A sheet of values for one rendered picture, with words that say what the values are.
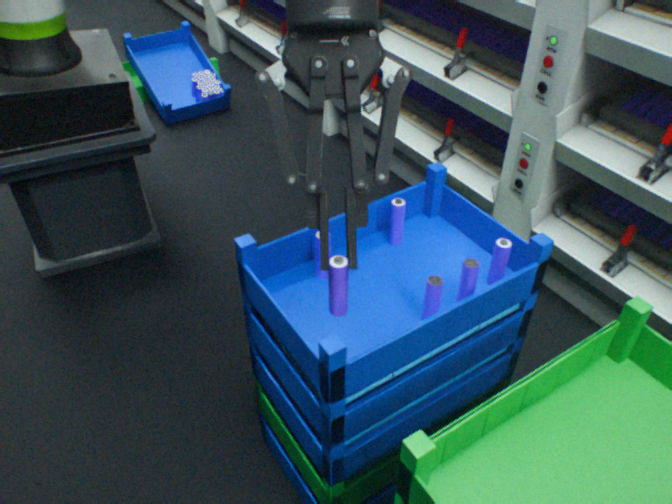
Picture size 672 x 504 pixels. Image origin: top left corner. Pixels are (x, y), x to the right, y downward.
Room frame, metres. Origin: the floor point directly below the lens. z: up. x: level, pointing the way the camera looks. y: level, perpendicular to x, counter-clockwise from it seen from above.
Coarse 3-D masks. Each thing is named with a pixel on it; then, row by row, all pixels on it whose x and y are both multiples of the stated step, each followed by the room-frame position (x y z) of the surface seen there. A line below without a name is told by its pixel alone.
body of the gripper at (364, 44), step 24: (288, 0) 0.48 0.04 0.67; (312, 0) 0.46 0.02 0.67; (336, 0) 0.46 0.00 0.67; (360, 0) 0.46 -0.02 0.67; (288, 24) 0.47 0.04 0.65; (312, 24) 0.45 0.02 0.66; (336, 24) 0.45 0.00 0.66; (360, 24) 0.46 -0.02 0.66; (288, 48) 0.47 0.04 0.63; (312, 48) 0.47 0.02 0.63; (336, 48) 0.47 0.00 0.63; (360, 48) 0.47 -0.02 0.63; (336, 72) 0.46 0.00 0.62; (360, 72) 0.46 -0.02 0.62; (336, 96) 0.45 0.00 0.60
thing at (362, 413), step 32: (256, 320) 0.48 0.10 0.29; (512, 320) 0.49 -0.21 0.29; (448, 352) 0.44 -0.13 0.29; (480, 352) 0.46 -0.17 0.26; (288, 384) 0.42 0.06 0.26; (384, 384) 0.43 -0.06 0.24; (416, 384) 0.41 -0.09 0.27; (320, 416) 0.36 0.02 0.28; (352, 416) 0.36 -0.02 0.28; (384, 416) 0.38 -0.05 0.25
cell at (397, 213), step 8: (392, 200) 0.60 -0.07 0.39; (400, 200) 0.60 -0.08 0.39; (392, 208) 0.59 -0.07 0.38; (400, 208) 0.59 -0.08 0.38; (392, 216) 0.59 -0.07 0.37; (400, 216) 0.59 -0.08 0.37; (392, 224) 0.59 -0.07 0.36; (400, 224) 0.59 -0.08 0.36; (392, 232) 0.59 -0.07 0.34; (400, 232) 0.59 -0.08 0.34; (392, 240) 0.59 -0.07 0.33; (400, 240) 0.59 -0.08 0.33
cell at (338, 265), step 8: (336, 256) 0.40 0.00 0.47; (344, 256) 0.40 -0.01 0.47; (336, 264) 0.39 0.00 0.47; (344, 264) 0.39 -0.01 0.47; (336, 272) 0.39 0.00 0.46; (344, 272) 0.39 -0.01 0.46; (336, 280) 0.39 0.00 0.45; (344, 280) 0.39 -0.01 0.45; (336, 288) 0.39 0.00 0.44; (344, 288) 0.39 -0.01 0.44; (336, 296) 0.39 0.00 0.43; (344, 296) 0.39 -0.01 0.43; (336, 304) 0.39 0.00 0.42; (344, 304) 0.39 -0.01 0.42; (336, 312) 0.39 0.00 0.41; (344, 312) 0.39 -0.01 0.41
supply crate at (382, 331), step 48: (432, 192) 0.65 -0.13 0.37; (240, 240) 0.51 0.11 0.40; (288, 240) 0.54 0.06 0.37; (336, 240) 0.58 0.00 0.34; (384, 240) 0.60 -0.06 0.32; (432, 240) 0.60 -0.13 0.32; (480, 240) 0.59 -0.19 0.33; (288, 288) 0.51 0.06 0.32; (384, 288) 0.51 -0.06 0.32; (480, 288) 0.51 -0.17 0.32; (528, 288) 0.50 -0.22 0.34; (288, 336) 0.41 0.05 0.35; (336, 336) 0.37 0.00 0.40; (384, 336) 0.43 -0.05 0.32; (432, 336) 0.41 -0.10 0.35; (336, 384) 0.35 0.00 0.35
